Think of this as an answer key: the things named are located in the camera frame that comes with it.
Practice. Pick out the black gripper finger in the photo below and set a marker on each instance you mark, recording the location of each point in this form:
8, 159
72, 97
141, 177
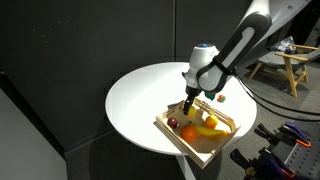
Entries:
186, 107

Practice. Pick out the wooden tray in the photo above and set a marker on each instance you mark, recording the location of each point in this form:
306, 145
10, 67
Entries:
202, 149

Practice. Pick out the purple orange clamp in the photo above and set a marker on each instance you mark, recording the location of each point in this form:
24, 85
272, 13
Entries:
288, 133

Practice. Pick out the wooden armchair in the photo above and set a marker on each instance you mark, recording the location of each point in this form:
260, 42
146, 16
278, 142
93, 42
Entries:
288, 60

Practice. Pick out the yellow-orange peach toy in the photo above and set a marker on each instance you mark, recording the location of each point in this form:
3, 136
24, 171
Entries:
211, 121

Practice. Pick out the black purple clamp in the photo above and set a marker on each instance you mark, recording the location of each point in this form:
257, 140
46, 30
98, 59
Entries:
266, 167

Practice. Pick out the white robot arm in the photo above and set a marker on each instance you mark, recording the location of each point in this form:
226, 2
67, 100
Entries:
210, 68

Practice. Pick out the red strawberry toy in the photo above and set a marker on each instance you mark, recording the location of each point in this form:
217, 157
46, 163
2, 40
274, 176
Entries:
221, 98

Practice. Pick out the round white table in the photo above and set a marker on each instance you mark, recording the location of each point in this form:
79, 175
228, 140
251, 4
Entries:
135, 100

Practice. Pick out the orange toy fruit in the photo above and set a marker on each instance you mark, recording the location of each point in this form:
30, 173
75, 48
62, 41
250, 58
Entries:
188, 133

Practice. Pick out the black perforated breadboard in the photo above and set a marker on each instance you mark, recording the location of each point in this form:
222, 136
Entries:
304, 161

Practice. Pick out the dark red plum toy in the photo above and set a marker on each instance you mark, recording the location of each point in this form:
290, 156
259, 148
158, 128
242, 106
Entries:
172, 122

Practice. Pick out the yellow lemon toy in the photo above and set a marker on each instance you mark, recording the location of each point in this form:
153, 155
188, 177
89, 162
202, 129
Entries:
192, 111

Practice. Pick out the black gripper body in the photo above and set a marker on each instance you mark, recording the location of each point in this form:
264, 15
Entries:
192, 92

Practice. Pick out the yellow banana toy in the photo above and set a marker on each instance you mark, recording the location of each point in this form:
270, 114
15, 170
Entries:
209, 132

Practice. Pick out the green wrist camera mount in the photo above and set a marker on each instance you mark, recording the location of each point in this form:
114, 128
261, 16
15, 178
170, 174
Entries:
210, 96

